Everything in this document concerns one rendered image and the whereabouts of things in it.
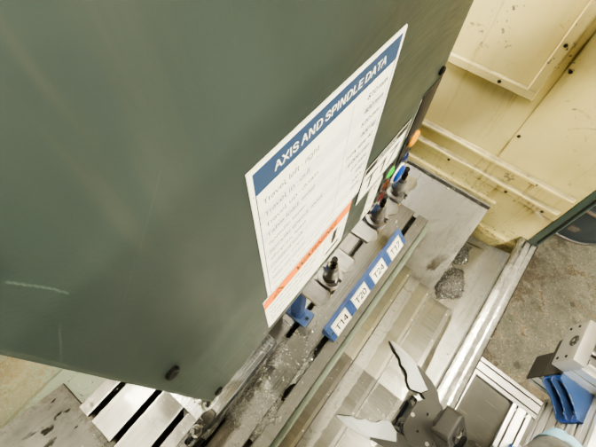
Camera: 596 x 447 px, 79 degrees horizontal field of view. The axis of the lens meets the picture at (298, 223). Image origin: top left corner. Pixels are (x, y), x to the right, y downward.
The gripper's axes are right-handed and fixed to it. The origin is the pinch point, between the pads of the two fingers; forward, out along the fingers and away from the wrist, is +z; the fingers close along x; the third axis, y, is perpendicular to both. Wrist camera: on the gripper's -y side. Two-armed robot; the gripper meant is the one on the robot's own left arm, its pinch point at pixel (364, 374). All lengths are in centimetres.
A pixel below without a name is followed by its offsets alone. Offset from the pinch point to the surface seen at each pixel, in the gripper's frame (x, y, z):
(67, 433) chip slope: -64, 79, 60
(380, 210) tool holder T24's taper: 38.8, 17.0, 18.5
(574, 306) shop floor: 141, 145, -85
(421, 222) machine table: 69, 55, 10
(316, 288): 13.3, 23.4, 19.0
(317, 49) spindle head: 0, -53, 14
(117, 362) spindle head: -16.5, -44.3, 13.3
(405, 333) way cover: 36, 73, -9
